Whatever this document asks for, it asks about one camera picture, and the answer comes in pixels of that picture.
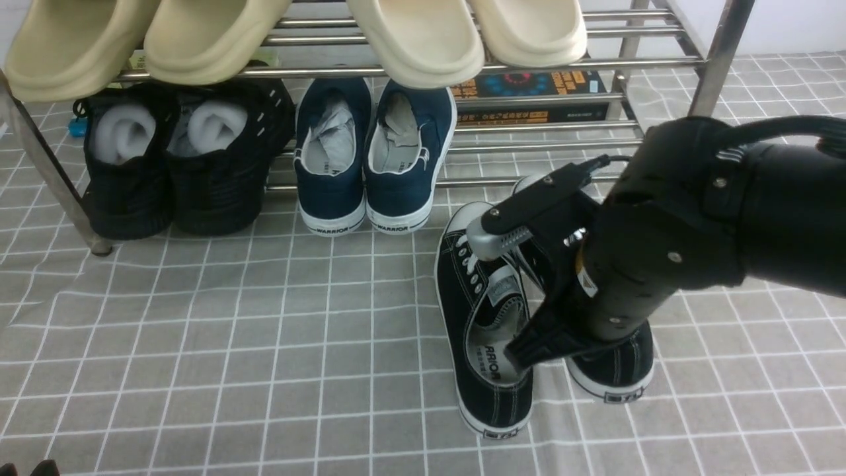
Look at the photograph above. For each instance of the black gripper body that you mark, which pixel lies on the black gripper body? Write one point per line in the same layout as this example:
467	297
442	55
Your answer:
543	227

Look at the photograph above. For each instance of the black canvas sneaker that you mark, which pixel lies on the black canvas sneaker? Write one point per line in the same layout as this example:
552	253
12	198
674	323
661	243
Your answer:
593	316
484	305

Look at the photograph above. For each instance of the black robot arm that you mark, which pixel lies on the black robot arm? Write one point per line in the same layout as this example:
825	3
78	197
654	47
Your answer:
700	204

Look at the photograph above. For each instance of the dark book on rack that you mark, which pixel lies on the dark book on rack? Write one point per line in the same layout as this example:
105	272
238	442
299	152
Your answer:
512	99

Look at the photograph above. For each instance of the metal shoe rack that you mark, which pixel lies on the metal shoe rack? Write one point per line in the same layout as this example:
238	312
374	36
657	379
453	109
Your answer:
297	51

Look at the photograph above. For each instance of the blue object behind rack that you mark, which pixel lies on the blue object behind rack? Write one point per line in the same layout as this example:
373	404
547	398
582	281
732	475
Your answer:
77	126

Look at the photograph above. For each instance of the navy canvas sneaker right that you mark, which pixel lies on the navy canvas sneaker right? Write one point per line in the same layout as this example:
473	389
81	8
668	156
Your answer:
406	150

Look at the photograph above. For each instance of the navy canvas sneaker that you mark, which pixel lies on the navy canvas sneaker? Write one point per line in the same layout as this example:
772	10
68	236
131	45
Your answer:
332	122
406	150

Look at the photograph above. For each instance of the cream slipper far right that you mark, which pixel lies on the cream slipper far right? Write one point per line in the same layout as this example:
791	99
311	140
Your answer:
532	33

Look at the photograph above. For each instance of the cream slipper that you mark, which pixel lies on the cream slipper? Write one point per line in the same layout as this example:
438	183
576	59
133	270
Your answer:
532	33
422	44

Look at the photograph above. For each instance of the navy canvas sneaker left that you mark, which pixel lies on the navy canvas sneaker left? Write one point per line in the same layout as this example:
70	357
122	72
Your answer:
332	122

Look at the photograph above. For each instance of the grey checked floor cloth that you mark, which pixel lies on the grey checked floor cloth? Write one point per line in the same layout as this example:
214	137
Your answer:
276	352

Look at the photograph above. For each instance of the black mesh shoe right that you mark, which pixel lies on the black mesh shoe right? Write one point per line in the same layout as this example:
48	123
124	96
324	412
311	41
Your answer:
221	150

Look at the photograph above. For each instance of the black mesh shoe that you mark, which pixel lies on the black mesh shoe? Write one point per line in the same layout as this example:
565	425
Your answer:
130	194
221	150

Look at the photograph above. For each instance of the beige slipper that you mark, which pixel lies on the beige slipper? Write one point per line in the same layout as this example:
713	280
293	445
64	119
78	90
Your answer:
207	42
67	50

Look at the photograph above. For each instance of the black mesh shoe left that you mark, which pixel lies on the black mesh shoe left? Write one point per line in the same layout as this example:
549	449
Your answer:
130	194

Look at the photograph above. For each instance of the beige slipper far left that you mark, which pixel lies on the beige slipper far left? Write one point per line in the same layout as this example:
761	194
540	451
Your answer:
67	50

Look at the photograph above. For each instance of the black object bottom left corner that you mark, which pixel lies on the black object bottom left corner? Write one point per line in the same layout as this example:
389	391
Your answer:
47	467

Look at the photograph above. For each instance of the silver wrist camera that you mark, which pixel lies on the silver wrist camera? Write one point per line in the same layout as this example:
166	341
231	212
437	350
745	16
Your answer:
488	246

